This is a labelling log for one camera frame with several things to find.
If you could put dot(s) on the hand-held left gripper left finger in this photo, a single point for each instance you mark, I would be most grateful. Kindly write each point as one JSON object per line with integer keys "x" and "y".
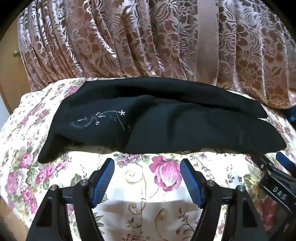
{"x": 104, "y": 182}

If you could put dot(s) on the brown floral curtain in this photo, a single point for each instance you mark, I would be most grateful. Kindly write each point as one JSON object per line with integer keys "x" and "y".
{"x": 115, "y": 39}

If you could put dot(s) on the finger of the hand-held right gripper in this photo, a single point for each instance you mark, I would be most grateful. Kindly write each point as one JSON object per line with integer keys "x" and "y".
{"x": 284, "y": 160}

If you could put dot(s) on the black pants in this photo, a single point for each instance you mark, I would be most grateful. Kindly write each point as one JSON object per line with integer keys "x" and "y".
{"x": 161, "y": 120}

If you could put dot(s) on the blue object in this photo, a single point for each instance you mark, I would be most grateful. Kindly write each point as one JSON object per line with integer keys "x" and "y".
{"x": 291, "y": 115}

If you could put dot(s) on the floral bedsheet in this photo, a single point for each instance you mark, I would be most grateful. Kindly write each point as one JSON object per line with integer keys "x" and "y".
{"x": 131, "y": 172}

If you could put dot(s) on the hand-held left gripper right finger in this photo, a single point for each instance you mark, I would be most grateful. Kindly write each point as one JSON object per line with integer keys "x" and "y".
{"x": 190, "y": 182}

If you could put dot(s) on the wooden cabinet door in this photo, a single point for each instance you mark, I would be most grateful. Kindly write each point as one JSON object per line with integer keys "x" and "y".
{"x": 11, "y": 74}

